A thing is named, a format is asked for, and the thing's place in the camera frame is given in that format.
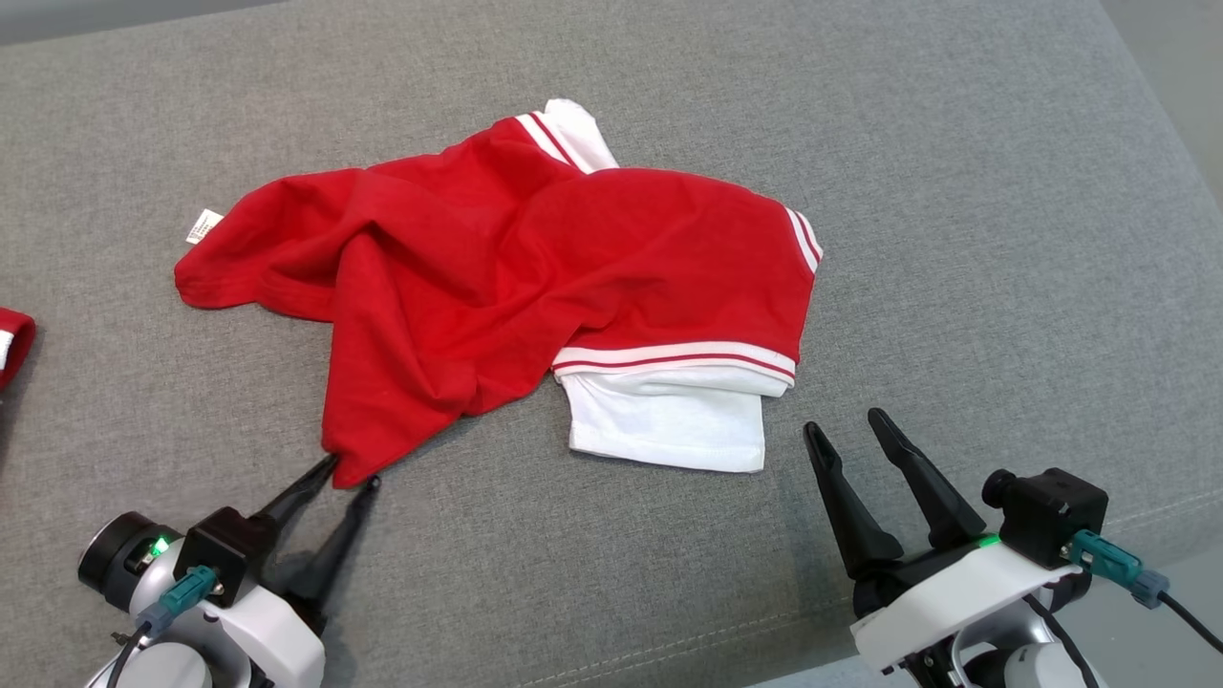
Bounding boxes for red t-shirt white sleeves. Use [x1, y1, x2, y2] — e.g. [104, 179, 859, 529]
[175, 97, 825, 490]

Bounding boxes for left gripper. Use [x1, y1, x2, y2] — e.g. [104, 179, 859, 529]
[132, 454, 382, 688]

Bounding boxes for camera cable teal plug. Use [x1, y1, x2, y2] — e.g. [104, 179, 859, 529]
[105, 565, 220, 688]
[1069, 529, 1223, 656]

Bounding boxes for red shorts white stripe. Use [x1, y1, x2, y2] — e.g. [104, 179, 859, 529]
[0, 307, 37, 392]

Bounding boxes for left camera cable teal plug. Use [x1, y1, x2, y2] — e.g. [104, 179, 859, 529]
[105, 565, 220, 688]

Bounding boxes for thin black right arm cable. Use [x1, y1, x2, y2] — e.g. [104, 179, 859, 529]
[1020, 592, 1102, 688]

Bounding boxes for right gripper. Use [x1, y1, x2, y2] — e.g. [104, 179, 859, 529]
[804, 407, 1091, 675]

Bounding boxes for right camera cable teal plug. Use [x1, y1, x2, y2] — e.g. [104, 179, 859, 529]
[1069, 529, 1223, 656]

